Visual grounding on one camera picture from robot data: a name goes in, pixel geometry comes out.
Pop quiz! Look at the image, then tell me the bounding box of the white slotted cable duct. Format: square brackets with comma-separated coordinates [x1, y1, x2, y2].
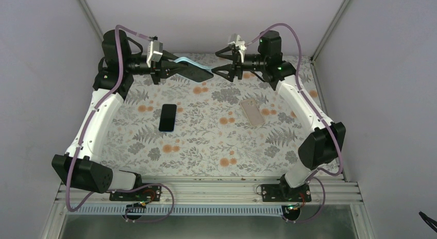
[74, 204, 284, 217]

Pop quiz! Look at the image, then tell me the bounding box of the purple cable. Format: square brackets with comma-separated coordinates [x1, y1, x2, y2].
[245, 23, 344, 225]
[64, 24, 175, 225]

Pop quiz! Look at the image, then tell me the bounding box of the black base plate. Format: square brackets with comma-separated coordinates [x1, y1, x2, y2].
[260, 184, 312, 202]
[109, 186, 162, 202]

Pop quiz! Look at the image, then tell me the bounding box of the black phone with blue edge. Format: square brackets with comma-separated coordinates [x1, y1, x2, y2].
[158, 104, 177, 132]

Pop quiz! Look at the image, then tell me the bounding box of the floral patterned table mat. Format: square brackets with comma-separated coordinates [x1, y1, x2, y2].
[81, 52, 344, 178]

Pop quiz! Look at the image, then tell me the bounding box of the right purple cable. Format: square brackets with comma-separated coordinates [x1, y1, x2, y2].
[245, 23, 344, 225]

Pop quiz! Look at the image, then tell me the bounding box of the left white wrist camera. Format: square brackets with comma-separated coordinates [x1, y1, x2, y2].
[146, 40, 163, 67]

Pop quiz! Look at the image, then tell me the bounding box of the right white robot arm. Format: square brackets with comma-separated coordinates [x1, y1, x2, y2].
[212, 30, 346, 201]

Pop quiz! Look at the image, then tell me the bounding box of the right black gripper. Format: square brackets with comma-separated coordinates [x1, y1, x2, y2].
[211, 46, 266, 82]

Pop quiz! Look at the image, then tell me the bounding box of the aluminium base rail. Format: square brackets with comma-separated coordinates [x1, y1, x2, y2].
[54, 177, 363, 206]

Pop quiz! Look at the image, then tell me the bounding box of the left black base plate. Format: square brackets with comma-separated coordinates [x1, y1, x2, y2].
[109, 186, 162, 202]

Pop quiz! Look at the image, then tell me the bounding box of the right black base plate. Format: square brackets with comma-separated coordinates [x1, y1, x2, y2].
[260, 184, 312, 202]

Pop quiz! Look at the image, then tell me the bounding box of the black object at corner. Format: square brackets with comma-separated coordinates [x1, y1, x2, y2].
[418, 211, 437, 232]

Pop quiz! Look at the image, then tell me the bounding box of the cream white phone case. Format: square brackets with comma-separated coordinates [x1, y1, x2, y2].
[240, 98, 265, 127]

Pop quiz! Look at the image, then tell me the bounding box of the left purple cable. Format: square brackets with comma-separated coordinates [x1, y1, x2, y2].
[64, 24, 175, 225]

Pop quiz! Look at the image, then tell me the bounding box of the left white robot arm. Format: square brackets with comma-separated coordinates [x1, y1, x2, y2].
[52, 29, 188, 200]

